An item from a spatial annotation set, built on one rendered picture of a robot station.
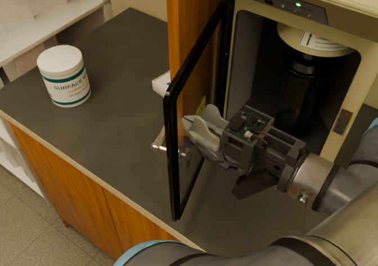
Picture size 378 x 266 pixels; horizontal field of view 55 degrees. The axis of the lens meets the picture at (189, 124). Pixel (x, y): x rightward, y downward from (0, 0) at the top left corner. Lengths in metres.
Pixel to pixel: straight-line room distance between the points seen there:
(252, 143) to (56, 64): 0.74
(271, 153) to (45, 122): 0.81
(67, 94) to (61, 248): 1.04
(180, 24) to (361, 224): 0.55
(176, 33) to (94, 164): 0.45
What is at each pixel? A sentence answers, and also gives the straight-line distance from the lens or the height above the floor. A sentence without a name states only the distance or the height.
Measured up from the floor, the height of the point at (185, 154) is 1.21.
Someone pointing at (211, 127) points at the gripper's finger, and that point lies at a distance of 0.63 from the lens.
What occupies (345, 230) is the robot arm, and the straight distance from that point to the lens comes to 0.34.
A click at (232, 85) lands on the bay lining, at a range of 0.91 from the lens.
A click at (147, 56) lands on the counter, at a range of 1.36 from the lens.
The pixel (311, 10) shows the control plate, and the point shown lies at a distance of 0.63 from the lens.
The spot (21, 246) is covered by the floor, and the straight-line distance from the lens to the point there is 2.09.
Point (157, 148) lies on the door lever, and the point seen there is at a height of 1.21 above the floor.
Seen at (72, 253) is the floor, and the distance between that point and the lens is 1.99.
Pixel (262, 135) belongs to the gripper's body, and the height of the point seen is 1.35.
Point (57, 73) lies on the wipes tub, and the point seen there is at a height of 1.08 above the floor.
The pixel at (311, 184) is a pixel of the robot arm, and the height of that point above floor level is 1.33.
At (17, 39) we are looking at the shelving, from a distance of 1.62.
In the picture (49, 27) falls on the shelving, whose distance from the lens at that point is 1.64.
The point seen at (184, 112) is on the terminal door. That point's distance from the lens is 0.65.
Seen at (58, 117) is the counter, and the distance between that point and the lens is 1.19.
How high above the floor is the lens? 1.76
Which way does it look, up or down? 48 degrees down
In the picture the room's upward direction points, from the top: straight up
